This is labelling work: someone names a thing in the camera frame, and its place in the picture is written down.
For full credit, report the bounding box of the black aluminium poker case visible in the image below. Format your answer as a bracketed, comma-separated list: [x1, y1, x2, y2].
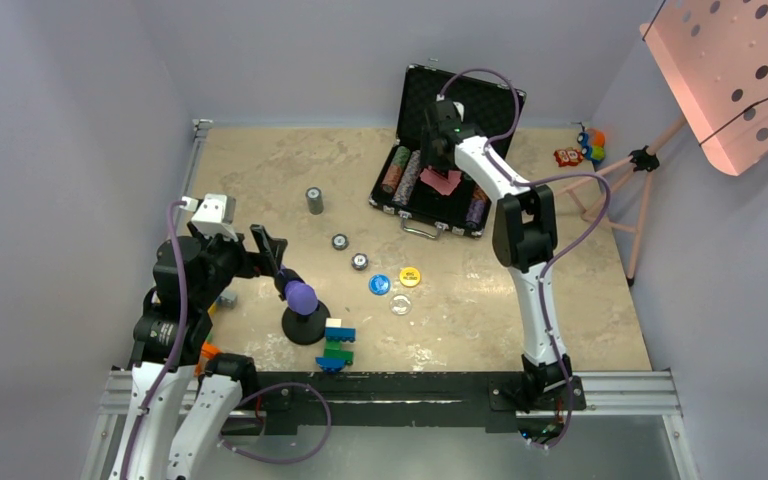
[368, 64, 514, 239]

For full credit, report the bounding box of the blue green toy brick stack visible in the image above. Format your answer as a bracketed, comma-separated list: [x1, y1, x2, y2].
[316, 318, 356, 374]

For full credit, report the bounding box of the yellow big blind button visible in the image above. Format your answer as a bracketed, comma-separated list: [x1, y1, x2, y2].
[399, 267, 421, 288]

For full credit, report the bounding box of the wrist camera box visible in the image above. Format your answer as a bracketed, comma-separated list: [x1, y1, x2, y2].
[434, 95, 464, 123]
[181, 193, 239, 241]

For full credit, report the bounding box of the blue dealer button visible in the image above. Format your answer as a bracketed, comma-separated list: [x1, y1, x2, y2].
[368, 274, 392, 296]

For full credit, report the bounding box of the clear plastic button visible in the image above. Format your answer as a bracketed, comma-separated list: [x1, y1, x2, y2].
[389, 294, 413, 316]

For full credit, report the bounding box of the aluminium table frame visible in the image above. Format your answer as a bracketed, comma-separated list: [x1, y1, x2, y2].
[79, 117, 700, 480]

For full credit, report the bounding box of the tall grey chip stack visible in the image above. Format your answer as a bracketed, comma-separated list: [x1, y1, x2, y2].
[305, 187, 324, 215]

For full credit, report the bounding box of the pink playing card deck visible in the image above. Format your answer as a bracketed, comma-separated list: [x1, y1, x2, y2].
[419, 167, 462, 196]

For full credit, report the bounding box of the ten value poker chip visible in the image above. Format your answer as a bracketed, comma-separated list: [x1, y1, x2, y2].
[351, 253, 369, 271]

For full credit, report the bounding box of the fifty value poker chip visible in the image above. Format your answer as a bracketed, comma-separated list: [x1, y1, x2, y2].
[331, 233, 349, 251]

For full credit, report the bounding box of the red toy card pack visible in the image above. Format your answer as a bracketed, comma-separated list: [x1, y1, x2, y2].
[553, 148, 586, 168]

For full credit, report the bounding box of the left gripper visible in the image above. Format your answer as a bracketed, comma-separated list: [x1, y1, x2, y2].
[187, 217, 285, 308]

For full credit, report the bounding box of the black base bar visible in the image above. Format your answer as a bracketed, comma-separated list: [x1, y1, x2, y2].
[235, 371, 587, 435]

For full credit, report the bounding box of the orange toy piece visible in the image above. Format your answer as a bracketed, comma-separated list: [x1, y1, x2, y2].
[200, 341, 222, 362]

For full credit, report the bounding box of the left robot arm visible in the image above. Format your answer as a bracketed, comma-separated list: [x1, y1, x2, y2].
[109, 225, 288, 479]

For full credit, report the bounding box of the green and red chip row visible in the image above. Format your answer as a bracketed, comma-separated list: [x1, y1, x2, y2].
[380, 146, 411, 194]

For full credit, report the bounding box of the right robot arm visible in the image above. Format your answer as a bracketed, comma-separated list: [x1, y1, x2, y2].
[421, 95, 571, 411]

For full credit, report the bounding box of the grey toy brick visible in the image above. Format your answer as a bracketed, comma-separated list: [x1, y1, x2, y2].
[216, 291, 238, 309]

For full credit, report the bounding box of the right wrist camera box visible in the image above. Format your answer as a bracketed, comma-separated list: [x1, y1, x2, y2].
[434, 95, 464, 123]

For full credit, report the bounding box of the pink music stand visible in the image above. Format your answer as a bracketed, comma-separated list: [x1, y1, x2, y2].
[552, 0, 768, 287]

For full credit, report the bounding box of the colourful toy car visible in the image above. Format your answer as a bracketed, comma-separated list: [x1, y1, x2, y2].
[577, 127, 606, 164]

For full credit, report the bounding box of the purple handheld massager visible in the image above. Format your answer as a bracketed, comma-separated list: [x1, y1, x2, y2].
[275, 267, 319, 316]

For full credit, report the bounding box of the orange and black chip row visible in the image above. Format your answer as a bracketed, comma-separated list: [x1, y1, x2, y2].
[471, 185, 490, 204]

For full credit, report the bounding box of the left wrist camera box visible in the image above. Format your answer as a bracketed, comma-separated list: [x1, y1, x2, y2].
[181, 193, 239, 241]

